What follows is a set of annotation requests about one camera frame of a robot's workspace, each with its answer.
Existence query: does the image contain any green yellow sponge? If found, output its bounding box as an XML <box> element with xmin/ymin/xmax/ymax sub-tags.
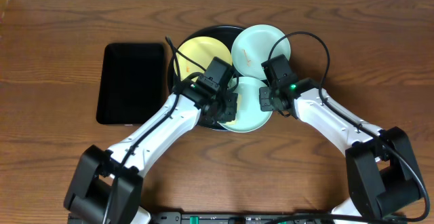
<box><xmin>225</xmin><ymin>94</ymin><xmax>242</xmax><ymax>125</ymax></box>

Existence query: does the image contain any light blue plate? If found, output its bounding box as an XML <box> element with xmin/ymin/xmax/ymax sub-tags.
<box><xmin>219</xmin><ymin>77</ymin><xmax>272</xmax><ymax>133</ymax></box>
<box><xmin>231</xmin><ymin>24</ymin><xmax>285</xmax><ymax>80</ymax></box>

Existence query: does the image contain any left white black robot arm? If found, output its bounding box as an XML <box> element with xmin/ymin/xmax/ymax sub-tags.
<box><xmin>64</xmin><ymin>80</ymin><xmax>238</xmax><ymax>223</ymax></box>

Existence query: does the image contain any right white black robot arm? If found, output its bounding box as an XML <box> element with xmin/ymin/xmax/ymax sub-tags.
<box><xmin>259</xmin><ymin>79</ymin><xmax>431</xmax><ymax>223</ymax></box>

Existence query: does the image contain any round black serving tray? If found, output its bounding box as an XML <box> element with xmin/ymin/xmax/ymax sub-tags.
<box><xmin>167</xmin><ymin>25</ymin><xmax>284</xmax><ymax>131</ymax></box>

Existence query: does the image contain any black rectangular tray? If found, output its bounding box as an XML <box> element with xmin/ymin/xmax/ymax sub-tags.
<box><xmin>96</xmin><ymin>43</ymin><xmax>165</xmax><ymax>125</ymax></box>

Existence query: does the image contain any yellow plate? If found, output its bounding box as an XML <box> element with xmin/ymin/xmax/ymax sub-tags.
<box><xmin>176</xmin><ymin>37</ymin><xmax>233</xmax><ymax>80</ymax></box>

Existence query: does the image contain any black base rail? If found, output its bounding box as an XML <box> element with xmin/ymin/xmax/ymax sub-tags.
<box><xmin>132</xmin><ymin>212</ymin><xmax>356</xmax><ymax>224</ymax></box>

